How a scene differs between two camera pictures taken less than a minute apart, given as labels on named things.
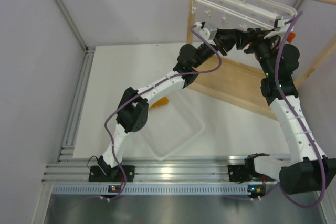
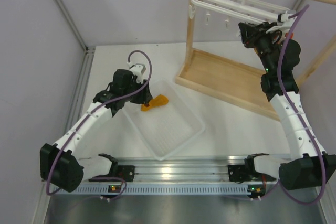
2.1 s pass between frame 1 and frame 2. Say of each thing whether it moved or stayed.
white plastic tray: stayed
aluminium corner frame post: stayed
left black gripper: moved
